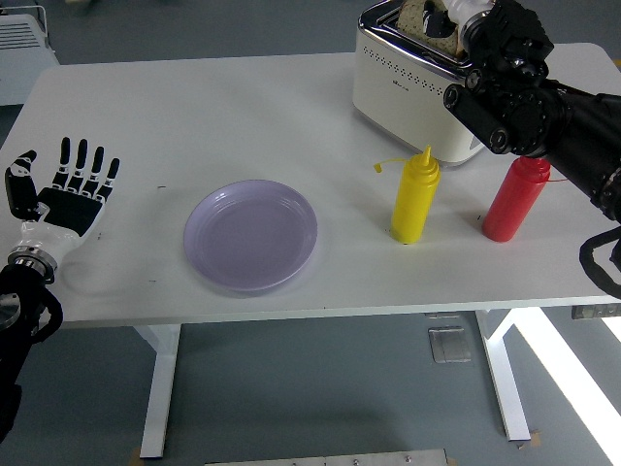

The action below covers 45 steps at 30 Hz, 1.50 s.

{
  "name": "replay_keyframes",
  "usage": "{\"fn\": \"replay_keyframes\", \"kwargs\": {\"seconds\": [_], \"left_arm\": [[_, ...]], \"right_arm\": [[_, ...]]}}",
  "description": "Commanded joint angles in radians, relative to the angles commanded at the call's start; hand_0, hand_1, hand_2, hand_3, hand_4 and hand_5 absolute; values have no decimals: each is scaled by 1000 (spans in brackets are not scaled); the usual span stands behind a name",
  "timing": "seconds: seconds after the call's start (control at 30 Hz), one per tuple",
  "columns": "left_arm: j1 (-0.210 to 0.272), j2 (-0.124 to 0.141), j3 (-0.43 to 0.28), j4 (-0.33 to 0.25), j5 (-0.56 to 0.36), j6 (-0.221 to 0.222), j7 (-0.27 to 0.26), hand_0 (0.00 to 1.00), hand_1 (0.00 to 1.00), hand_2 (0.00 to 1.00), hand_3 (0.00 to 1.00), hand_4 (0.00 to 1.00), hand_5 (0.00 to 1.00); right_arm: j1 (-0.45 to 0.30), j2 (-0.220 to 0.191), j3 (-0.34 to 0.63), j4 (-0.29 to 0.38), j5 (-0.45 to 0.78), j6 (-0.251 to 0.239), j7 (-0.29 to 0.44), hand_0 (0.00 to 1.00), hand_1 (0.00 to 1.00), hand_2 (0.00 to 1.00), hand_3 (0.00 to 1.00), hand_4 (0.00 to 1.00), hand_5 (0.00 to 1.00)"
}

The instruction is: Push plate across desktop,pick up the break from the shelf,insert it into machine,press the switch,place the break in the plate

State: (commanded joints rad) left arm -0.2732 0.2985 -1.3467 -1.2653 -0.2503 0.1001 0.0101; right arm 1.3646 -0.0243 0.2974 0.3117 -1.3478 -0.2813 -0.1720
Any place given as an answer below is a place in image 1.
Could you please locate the grey table control panel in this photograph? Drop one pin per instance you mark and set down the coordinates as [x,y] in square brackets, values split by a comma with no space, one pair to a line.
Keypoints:
[594,312]

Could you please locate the white table leg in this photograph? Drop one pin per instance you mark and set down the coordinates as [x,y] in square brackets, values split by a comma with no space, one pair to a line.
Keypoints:
[504,378]
[160,388]

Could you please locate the brown floor tape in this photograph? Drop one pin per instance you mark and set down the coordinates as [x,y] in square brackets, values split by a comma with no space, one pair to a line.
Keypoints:
[533,437]

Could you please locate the purple round plate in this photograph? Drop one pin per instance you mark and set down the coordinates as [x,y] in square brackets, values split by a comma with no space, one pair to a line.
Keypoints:
[250,235]

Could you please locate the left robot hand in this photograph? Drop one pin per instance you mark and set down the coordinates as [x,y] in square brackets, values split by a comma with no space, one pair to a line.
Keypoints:
[68,213]

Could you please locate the red squeeze bottle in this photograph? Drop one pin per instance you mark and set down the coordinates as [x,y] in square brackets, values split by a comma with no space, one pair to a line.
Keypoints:
[504,209]

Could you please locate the white slatted cart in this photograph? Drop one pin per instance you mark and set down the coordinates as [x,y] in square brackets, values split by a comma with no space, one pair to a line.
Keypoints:
[19,68]

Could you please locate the brown bread slice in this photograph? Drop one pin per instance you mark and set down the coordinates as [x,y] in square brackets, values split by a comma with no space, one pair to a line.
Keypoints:
[410,19]

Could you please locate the cream and chrome toaster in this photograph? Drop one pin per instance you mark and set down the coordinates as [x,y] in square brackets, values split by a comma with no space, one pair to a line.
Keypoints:
[402,111]

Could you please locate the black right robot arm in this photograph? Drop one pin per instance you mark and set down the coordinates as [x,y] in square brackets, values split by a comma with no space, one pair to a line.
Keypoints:
[533,111]

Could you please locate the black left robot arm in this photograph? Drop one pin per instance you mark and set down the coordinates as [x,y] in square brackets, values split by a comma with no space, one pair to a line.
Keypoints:
[19,315]

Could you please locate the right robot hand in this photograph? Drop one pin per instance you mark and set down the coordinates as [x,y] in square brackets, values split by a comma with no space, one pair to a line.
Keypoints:
[439,19]

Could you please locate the yellow squeeze bottle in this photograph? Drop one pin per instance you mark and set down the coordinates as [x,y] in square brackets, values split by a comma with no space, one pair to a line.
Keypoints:
[412,204]

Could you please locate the metal floor outlet cover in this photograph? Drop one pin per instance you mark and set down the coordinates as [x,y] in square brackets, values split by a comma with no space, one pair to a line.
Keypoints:
[448,345]

